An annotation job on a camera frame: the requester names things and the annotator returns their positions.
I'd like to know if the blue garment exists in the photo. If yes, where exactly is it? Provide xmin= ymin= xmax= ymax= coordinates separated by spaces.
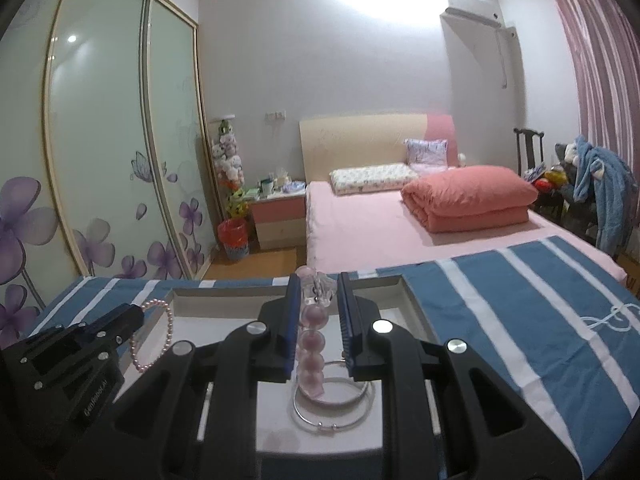
xmin=572 ymin=136 xmax=634 ymax=257

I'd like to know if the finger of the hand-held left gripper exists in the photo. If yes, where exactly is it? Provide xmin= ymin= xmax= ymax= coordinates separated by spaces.
xmin=75 ymin=272 xmax=304 ymax=480
xmin=75 ymin=304 xmax=145 ymax=349

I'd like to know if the pink pearl bracelet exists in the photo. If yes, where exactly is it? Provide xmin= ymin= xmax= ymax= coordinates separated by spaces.
xmin=129 ymin=300 xmax=175 ymax=373

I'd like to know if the small purple pillow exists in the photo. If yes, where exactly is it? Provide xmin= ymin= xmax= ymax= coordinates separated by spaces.
xmin=404 ymin=137 xmax=448 ymax=166

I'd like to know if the blue white striped cloth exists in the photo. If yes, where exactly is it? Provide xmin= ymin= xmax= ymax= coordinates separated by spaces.
xmin=25 ymin=235 xmax=640 ymax=480

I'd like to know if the thin silver bangle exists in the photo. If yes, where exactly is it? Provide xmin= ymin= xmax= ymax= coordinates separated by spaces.
xmin=287 ymin=382 xmax=373 ymax=434

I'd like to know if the floral sliding door wardrobe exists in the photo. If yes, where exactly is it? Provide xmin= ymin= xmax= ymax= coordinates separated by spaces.
xmin=0 ymin=0 xmax=221 ymax=351

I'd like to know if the grey shallow cardboard box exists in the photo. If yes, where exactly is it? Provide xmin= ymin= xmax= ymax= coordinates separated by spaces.
xmin=115 ymin=274 xmax=441 ymax=461

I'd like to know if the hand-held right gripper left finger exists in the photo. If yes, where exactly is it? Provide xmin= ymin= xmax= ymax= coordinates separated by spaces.
xmin=75 ymin=272 xmax=304 ymax=480

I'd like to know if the folded pink quilt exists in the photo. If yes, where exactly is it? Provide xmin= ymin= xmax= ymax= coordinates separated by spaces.
xmin=400 ymin=164 xmax=540 ymax=234

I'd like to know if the yellow plush toy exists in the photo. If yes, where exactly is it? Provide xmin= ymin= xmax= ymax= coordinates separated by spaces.
xmin=226 ymin=190 xmax=251 ymax=216

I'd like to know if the dark wooden chair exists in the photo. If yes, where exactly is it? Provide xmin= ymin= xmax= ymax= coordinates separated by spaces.
xmin=514 ymin=127 xmax=546 ymax=177

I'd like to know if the pink curtain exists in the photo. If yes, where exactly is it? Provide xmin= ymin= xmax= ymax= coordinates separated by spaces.
xmin=547 ymin=0 xmax=640 ymax=132

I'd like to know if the wide silver bangle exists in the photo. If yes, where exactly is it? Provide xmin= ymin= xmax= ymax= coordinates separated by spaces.
xmin=300 ymin=377 xmax=377 ymax=426

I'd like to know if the pile of colourful toys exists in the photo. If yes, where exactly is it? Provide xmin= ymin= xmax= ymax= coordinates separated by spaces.
xmin=530 ymin=167 xmax=569 ymax=194

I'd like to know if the beige pink headboard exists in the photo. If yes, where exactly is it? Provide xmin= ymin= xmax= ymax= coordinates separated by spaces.
xmin=299 ymin=112 xmax=458 ymax=184

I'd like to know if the pink crystal bead bracelet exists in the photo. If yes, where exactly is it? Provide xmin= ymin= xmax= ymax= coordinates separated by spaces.
xmin=295 ymin=267 xmax=334 ymax=401

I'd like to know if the white patterned pillow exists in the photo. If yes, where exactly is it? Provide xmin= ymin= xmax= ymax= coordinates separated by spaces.
xmin=329 ymin=162 xmax=420 ymax=196

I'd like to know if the red waste bin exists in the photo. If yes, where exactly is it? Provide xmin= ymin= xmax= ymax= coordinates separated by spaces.
xmin=216 ymin=217 xmax=250 ymax=261

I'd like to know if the bed with pink sheet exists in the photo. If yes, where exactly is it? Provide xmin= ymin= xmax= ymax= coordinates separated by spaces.
xmin=304 ymin=180 xmax=628 ymax=279

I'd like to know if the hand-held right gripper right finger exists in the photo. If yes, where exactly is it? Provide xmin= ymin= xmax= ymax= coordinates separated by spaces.
xmin=337 ymin=271 xmax=583 ymax=480

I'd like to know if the white pipe cover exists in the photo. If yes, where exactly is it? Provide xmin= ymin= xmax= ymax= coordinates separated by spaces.
xmin=495 ymin=25 xmax=519 ymax=89

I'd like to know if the pink beige nightstand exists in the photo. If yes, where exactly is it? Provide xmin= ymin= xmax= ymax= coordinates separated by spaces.
xmin=248 ymin=192 xmax=307 ymax=251

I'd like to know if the white air conditioner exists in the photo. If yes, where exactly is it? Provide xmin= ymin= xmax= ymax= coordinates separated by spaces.
xmin=444 ymin=0 xmax=504 ymax=29

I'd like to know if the tower of plush toys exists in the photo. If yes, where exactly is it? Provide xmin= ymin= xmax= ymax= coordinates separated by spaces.
xmin=210 ymin=119 xmax=246 ymax=194

